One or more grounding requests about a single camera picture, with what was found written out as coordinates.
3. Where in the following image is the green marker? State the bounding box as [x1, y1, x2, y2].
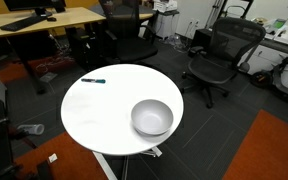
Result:
[80, 78, 107, 84]

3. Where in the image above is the white bowl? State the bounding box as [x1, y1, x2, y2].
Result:
[130, 99, 174, 137]

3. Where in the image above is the black padded office chair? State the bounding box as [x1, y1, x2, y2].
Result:
[98, 0, 160, 64]

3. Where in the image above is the small white cabinet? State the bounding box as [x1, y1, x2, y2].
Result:
[153, 9, 180, 39]

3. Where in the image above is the black mesh office chair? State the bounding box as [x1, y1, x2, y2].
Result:
[181, 17, 267, 109]

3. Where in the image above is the black computer tower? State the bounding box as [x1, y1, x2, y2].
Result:
[65, 26, 100, 69]

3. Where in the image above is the black floor box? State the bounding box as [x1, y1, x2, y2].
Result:
[192, 28, 215, 51]

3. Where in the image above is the white table base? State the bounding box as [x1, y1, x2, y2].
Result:
[92, 146, 163, 180]

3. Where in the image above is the white printer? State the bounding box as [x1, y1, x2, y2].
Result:
[153, 0, 178, 14]

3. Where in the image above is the grey power strip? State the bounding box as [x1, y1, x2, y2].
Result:
[38, 72, 58, 83]

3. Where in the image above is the wooden desk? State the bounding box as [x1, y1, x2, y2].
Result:
[0, 7, 107, 94]

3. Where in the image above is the small white floor tag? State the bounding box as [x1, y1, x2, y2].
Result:
[48, 153, 59, 164]

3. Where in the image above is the clear plastic container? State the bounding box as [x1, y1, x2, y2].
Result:
[17, 123, 46, 136]

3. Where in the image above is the black kick scooter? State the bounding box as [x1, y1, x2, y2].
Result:
[249, 49, 288, 104]

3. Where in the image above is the white long cabinet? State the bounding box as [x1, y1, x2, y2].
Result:
[238, 18, 288, 94]

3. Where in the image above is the black keyboard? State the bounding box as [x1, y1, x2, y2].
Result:
[0, 15, 48, 33]

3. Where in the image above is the black monitor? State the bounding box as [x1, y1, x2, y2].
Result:
[3, 0, 67, 18]

